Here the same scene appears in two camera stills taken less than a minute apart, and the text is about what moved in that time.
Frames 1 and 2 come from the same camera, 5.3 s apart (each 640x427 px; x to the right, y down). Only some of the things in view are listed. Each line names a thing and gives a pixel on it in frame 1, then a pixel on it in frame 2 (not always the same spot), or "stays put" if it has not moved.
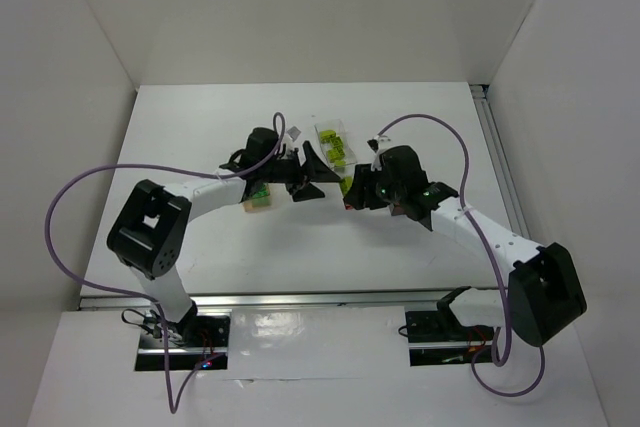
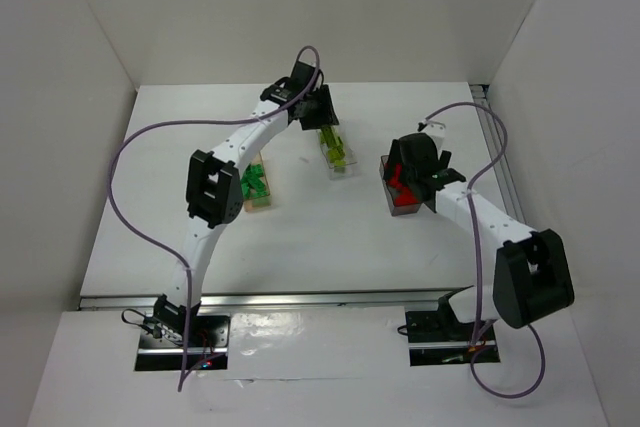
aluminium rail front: [442, 298] stays put
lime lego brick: [347, 184] → [335, 153]
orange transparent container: [257, 203] stays put
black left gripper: [299, 173] → [320, 113]
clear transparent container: [336, 148] stays put
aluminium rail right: [498, 158] stays put
